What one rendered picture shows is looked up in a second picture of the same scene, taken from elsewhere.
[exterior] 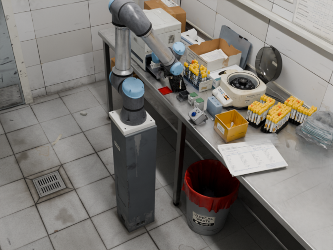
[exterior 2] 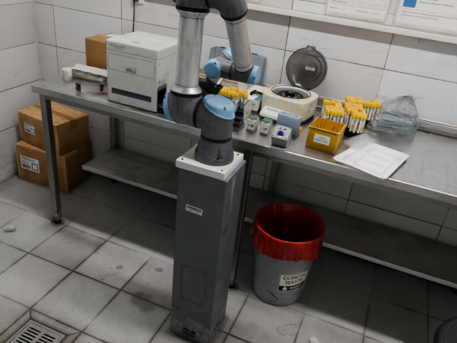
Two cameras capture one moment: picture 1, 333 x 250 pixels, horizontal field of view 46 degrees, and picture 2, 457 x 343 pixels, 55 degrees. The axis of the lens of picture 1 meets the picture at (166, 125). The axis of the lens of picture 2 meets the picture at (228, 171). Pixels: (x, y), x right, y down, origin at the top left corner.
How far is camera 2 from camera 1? 1.35 m
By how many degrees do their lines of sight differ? 33
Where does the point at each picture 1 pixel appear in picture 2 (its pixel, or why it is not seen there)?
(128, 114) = (219, 148)
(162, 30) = (171, 49)
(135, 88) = (228, 104)
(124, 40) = (199, 36)
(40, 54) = not seen: outside the picture
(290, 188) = (435, 173)
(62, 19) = not seen: outside the picture
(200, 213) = (293, 271)
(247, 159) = (374, 161)
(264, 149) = (373, 148)
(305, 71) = (350, 65)
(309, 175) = (431, 158)
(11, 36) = not seen: outside the picture
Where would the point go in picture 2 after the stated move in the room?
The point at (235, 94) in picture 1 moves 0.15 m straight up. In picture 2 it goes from (298, 105) to (304, 74)
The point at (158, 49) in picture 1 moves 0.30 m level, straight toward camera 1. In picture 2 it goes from (247, 43) to (307, 65)
